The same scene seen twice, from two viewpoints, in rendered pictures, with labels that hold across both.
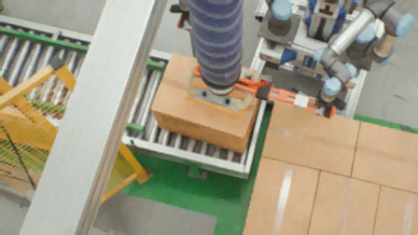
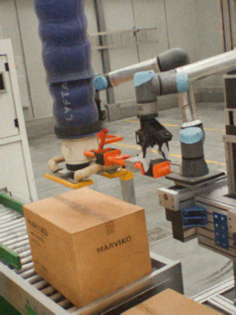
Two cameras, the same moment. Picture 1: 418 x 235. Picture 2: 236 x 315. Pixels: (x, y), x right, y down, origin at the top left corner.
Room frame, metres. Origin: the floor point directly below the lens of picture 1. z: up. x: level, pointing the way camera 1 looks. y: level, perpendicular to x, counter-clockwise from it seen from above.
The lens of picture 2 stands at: (-0.40, -1.42, 1.68)
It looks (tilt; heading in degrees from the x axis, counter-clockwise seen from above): 13 degrees down; 40
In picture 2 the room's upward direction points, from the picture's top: 7 degrees counter-clockwise
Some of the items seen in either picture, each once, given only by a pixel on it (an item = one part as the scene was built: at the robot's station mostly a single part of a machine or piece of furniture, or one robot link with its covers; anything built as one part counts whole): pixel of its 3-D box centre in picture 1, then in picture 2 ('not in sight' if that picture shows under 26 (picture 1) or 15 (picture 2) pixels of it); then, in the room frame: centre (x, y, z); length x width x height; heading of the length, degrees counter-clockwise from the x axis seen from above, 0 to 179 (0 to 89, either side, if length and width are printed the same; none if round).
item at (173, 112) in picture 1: (209, 103); (84, 242); (1.17, 0.16, 0.75); 0.60 x 0.40 x 0.40; 71
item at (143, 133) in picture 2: (325, 98); (149, 129); (0.96, -0.48, 1.40); 0.09 x 0.08 x 0.12; 69
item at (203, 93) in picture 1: (215, 98); (67, 176); (1.06, 0.10, 1.15); 0.34 x 0.10 x 0.05; 70
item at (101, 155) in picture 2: (263, 89); (107, 156); (1.06, -0.17, 1.26); 0.10 x 0.08 x 0.06; 160
